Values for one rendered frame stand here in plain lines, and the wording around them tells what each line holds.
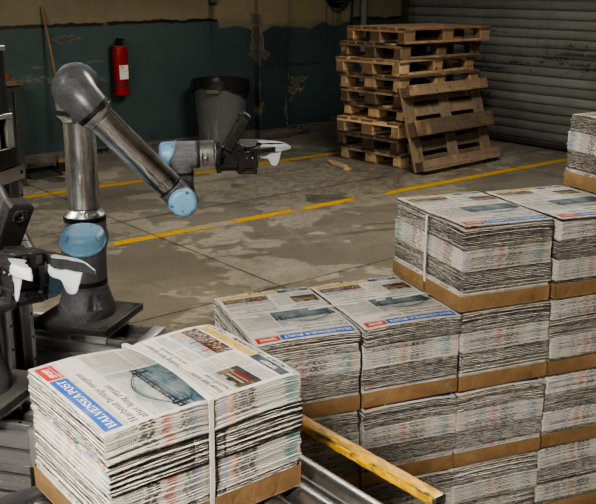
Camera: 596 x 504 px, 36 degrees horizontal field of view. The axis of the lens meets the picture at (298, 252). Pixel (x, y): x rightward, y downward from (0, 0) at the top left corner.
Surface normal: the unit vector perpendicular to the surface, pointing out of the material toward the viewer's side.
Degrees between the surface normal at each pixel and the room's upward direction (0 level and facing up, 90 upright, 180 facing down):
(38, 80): 90
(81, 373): 2
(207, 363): 1
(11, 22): 90
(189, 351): 3
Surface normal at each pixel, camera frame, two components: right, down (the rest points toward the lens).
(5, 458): -0.27, 0.27
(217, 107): -0.02, 0.40
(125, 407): 0.00, -0.95
